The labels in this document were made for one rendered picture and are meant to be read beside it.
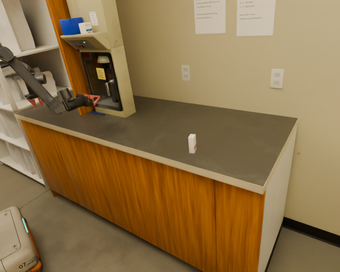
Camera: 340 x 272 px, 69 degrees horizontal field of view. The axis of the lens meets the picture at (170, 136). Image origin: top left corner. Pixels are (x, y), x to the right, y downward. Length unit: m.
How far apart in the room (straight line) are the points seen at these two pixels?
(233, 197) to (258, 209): 0.12
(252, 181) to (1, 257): 1.67
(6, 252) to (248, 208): 1.60
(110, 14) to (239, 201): 1.27
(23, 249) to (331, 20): 2.26
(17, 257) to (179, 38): 1.82
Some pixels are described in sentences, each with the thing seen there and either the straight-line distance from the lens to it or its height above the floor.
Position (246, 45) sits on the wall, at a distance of 1.65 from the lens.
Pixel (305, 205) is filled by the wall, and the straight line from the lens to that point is 2.06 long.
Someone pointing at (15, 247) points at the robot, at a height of 0.28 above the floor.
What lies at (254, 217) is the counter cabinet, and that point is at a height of 0.73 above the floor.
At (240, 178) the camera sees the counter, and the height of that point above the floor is 0.94.
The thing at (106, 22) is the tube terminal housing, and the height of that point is 1.56.
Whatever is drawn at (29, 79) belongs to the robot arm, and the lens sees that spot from 1.58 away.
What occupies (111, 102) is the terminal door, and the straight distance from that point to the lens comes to 1.81.
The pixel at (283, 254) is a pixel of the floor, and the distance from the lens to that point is 2.08.
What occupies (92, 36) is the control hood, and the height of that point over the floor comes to 1.50.
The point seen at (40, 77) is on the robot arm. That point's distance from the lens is 1.84.
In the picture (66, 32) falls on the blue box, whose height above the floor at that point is 1.53.
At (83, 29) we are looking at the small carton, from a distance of 1.69.
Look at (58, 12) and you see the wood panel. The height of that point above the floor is 1.64.
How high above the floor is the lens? 1.63
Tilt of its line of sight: 28 degrees down
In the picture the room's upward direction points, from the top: 7 degrees counter-clockwise
